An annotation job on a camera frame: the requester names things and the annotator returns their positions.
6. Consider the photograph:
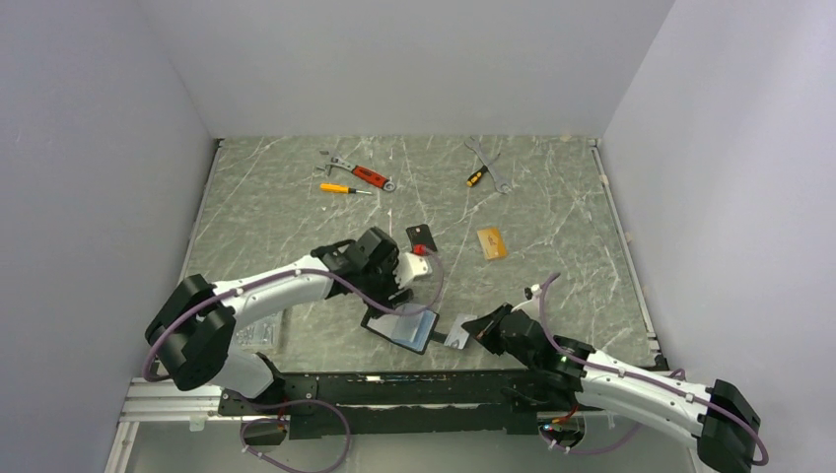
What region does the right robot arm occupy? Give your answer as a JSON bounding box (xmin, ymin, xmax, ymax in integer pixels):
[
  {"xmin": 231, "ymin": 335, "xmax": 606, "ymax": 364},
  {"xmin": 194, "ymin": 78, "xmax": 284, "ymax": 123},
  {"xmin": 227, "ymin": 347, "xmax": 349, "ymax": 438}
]
[{"xmin": 462, "ymin": 304, "xmax": 768, "ymax": 472}]

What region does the black credit card stack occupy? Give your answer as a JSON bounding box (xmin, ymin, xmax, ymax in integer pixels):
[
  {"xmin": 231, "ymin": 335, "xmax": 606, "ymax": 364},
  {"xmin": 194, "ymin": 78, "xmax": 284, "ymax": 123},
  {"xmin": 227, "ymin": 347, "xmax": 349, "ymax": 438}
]
[{"xmin": 405, "ymin": 224, "xmax": 438, "ymax": 256}]

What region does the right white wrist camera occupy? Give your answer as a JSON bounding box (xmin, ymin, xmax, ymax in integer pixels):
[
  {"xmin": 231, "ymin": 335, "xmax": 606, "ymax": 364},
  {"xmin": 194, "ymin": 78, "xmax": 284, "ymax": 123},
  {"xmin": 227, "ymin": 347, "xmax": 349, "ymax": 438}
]
[{"xmin": 513, "ymin": 284, "xmax": 542, "ymax": 316}]

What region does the aluminium frame rail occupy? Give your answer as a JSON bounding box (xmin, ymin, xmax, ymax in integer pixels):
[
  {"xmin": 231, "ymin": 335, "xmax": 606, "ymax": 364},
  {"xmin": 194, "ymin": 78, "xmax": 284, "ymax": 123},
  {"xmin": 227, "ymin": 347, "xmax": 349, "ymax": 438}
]
[{"xmin": 104, "ymin": 372, "xmax": 717, "ymax": 473}]

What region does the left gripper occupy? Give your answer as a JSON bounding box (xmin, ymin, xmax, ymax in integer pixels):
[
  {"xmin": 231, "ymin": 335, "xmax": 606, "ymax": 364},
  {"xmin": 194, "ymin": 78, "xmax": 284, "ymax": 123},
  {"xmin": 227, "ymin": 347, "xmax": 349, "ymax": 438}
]
[{"xmin": 358, "ymin": 251, "xmax": 414, "ymax": 318}]

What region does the clear plastic screw box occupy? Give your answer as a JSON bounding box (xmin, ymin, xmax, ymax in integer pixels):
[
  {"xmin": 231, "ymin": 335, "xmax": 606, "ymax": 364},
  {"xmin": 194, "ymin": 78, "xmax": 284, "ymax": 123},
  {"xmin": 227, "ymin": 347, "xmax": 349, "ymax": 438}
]
[{"xmin": 235, "ymin": 312, "xmax": 284, "ymax": 352}]

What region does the silver VIP credit card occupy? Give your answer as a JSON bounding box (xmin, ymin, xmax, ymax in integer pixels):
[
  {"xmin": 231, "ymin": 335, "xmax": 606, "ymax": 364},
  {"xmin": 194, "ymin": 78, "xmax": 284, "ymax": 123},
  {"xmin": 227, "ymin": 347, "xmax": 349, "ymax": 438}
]
[{"xmin": 444, "ymin": 314, "xmax": 477, "ymax": 350}]

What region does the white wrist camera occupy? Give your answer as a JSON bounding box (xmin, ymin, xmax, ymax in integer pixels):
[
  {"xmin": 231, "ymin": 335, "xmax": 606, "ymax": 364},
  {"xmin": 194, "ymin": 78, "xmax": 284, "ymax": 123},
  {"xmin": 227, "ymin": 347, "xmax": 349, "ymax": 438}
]
[
  {"xmin": 393, "ymin": 251, "xmax": 433, "ymax": 289},
  {"xmin": 513, "ymin": 284, "xmax": 542, "ymax": 316}
]

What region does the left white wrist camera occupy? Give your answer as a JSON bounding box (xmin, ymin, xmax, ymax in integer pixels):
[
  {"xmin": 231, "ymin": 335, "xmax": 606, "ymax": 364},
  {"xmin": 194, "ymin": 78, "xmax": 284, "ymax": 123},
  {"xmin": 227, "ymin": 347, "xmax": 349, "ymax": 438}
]
[{"xmin": 393, "ymin": 251, "xmax": 433, "ymax": 289}]

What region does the silver open-end wrench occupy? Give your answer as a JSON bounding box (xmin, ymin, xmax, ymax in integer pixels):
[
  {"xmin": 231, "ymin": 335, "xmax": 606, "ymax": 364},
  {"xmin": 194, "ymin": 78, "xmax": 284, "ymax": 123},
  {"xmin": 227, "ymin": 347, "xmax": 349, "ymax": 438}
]
[{"xmin": 463, "ymin": 136, "xmax": 512, "ymax": 194}]

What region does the black leather card holder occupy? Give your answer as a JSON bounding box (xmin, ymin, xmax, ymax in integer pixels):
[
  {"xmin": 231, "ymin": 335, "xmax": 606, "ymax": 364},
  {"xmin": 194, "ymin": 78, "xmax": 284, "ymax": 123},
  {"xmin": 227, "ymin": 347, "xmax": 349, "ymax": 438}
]
[{"xmin": 361, "ymin": 304, "xmax": 448, "ymax": 355}]

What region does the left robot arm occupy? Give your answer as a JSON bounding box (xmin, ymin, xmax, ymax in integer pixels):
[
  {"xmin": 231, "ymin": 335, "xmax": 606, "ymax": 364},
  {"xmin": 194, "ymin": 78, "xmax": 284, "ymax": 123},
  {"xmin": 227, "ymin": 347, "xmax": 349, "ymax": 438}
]
[{"xmin": 142, "ymin": 227, "xmax": 434, "ymax": 414}]

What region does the red handled adjustable wrench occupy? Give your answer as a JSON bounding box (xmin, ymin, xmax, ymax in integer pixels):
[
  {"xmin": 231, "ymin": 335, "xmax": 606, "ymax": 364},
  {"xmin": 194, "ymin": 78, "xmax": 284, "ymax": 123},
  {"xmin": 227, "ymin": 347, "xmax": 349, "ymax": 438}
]
[{"xmin": 318, "ymin": 150, "xmax": 396, "ymax": 192}]

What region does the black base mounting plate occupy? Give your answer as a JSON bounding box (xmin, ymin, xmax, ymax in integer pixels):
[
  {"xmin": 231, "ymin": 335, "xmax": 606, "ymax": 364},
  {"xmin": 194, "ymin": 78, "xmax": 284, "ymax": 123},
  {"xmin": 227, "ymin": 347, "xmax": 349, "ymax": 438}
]
[{"xmin": 218, "ymin": 370, "xmax": 578, "ymax": 439}]

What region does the black yellow small screwdriver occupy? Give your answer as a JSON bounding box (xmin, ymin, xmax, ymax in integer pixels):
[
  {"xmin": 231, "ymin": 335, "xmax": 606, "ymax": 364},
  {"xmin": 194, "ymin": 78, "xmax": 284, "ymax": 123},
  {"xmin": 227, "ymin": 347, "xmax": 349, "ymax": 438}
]
[{"xmin": 465, "ymin": 153, "xmax": 501, "ymax": 187}]

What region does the yellow handled screwdriver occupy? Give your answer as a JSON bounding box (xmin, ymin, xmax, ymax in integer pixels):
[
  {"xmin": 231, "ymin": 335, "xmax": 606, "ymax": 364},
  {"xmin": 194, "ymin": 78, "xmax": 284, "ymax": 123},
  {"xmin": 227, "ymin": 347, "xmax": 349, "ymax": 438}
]
[{"xmin": 319, "ymin": 183, "xmax": 372, "ymax": 195}]

